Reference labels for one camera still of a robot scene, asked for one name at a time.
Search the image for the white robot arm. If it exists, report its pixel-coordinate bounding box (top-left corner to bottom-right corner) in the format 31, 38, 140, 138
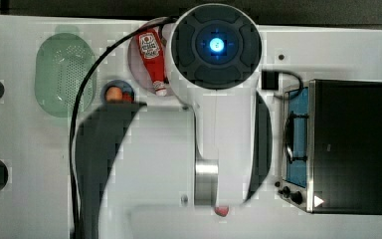
75, 3, 270, 239

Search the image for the black and silver toaster oven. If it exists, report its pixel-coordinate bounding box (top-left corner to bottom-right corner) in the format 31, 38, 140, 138
278, 80, 382, 215

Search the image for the small red strawberry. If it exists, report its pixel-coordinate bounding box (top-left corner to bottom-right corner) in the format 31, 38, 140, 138
122, 93, 133, 103

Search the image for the small blue bowl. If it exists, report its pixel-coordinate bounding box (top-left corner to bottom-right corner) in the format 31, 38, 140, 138
100, 80, 135, 104

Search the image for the grey round plate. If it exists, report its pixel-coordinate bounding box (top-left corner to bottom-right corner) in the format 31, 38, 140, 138
127, 18, 173, 97

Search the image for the orange egg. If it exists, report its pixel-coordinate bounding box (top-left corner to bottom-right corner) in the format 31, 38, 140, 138
105, 87, 122, 102

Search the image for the red ketchup bottle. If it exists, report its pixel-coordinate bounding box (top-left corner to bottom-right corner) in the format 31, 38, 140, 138
134, 29, 167, 97

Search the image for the red toy fruit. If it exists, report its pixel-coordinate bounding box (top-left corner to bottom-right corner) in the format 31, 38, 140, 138
214, 206, 229, 217

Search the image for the green perforated colander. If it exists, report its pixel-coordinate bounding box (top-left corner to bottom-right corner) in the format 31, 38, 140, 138
35, 25, 96, 118

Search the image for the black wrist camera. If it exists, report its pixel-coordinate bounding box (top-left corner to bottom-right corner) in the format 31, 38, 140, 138
262, 71, 279, 91

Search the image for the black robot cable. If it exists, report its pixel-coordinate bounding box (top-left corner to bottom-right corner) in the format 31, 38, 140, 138
69, 16, 179, 239

